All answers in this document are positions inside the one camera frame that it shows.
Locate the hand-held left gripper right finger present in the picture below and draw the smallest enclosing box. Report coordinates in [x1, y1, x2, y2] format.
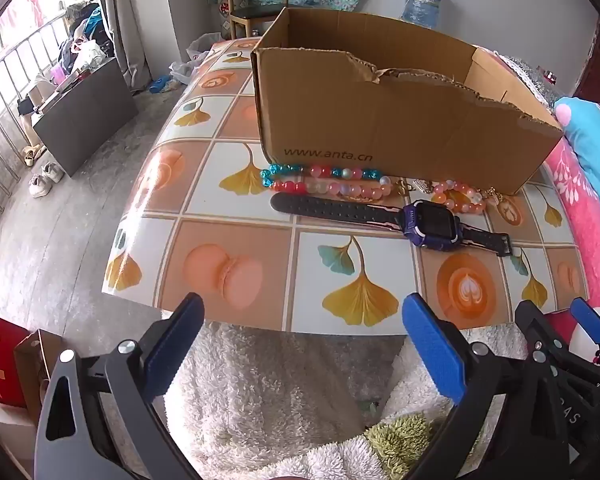
[402, 294, 573, 480]

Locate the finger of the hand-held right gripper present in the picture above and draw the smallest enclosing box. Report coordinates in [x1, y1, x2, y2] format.
[570, 297, 600, 401]
[514, 300, 600, 476]

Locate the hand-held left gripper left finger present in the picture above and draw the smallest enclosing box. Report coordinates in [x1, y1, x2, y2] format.
[34, 292, 204, 480]

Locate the purple black smartwatch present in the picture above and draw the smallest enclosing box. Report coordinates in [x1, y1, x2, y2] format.
[271, 192, 512, 257]

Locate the pink orange bead bracelet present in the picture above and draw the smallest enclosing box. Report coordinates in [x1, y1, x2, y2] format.
[432, 180, 486, 214]

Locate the blue and pink bead necklace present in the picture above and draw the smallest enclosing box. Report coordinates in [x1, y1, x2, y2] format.
[260, 162, 396, 201]

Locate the brown cardboard box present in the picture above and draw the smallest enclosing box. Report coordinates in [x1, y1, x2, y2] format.
[251, 7, 565, 196]

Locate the green fleece garment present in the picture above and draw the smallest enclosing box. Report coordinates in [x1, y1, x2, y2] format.
[362, 412, 451, 480]

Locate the white fleece robe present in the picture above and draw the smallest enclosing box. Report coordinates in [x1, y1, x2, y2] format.
[165, 320, 531, 480]

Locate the brown paper bag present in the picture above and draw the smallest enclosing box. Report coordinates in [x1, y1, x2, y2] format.
[14, 329, 66, 426]

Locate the red gift bag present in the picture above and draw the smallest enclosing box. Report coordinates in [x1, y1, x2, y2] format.
[0, 312, 28, 408]

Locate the light blue pillow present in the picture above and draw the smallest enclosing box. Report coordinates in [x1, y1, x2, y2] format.
[554, 96, 600, 233]

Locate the dark grey cabinet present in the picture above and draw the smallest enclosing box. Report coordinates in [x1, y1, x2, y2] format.
[32, 57, 138, 178]

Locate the grey shaggy cloth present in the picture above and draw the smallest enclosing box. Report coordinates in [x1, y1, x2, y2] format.
[502, 54, 558, 108]

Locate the metal window railing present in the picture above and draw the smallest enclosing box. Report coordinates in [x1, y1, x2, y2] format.
[0, 10, 76, 211]

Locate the white plastic bag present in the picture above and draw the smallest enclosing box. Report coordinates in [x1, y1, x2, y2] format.
[170, 32, 223, 86]

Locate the pile of clothes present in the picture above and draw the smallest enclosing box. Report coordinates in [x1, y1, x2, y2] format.
[57, 2, 116, 73]

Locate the grey curtain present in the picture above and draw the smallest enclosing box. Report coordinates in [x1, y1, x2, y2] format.
[96, 0, 131, 93]

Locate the blue water jug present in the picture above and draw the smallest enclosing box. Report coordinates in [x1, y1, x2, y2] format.
[401, 0, 446, 29]

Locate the wooden chair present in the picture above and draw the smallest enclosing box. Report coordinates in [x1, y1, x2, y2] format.
[223, 0, 293, 40]

